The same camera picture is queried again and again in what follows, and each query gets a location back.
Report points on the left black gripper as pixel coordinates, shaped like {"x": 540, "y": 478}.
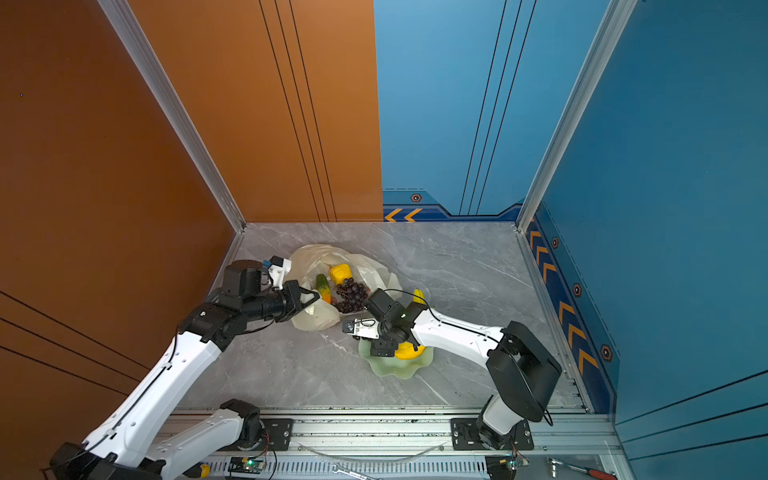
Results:
{"x": 293, "y": 293}

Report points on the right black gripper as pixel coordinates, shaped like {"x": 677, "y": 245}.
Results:
{"x": 382, "y": 348}

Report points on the small orange mango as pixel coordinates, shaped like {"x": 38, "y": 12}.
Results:
{"x": 323, "y": 288}

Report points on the translucent plastic bag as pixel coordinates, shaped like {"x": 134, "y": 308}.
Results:
{"x": 311, "y": 260}

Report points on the yellow ribbed fruit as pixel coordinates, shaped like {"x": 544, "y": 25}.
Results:
{"x": 339, "y": 274}

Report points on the large purple grape bunch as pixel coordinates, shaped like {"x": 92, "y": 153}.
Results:
{"x": 350, "y": 296}

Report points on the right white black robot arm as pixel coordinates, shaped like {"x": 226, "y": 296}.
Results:
{"x": 523, "y": 371}

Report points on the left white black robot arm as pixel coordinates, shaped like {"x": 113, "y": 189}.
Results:
{"x": 200, "y": 339}

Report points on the yellow banana bunch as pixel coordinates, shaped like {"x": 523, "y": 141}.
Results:
{"x": 407, "y": 350}

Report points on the light green fruit plate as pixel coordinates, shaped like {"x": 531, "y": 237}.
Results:
{"x": 391, "y": 366}

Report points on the silver wrench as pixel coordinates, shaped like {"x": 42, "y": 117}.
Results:
{"x": 341, "y": 470}

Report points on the left green circuit board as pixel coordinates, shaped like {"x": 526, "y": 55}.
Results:
{"x": 249, "y": 465}

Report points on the yellow black screwdriver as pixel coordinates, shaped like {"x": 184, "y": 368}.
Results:
{"x": 198, "y": 471}

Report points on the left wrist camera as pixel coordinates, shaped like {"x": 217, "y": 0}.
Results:
{"x": 277, "y": 269}

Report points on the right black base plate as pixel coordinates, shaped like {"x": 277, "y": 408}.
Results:
{"x": 470, "y": 434}

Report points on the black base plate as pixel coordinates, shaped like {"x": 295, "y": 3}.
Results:
{"x": 470, "y": 434}
{"x": 274, "y": 435}

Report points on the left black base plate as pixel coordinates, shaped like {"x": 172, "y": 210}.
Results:
{"x": 274, "y": 435}

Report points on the aluminium front rail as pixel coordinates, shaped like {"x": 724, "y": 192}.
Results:
{"x": 345, "y": 433}

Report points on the red handled tool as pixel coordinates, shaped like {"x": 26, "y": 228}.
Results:
{"x": 555, "y": 465}

